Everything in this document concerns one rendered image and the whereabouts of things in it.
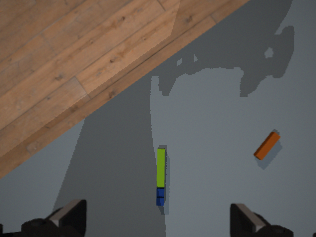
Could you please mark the orange rod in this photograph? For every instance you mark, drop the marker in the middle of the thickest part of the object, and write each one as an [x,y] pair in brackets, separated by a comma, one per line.
[266,145]

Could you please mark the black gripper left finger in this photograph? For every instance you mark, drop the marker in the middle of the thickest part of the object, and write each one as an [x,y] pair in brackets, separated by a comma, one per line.
[73,215]

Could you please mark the small dark blue block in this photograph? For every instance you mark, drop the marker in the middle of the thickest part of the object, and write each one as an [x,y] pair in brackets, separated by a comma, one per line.
[159,201]
[160,191]

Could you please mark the lime green rod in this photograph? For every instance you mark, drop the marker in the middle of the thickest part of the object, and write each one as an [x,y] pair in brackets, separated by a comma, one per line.
[160,167]

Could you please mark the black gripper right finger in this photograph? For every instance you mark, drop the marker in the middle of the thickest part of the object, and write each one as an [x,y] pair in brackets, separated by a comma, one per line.
[242,218]

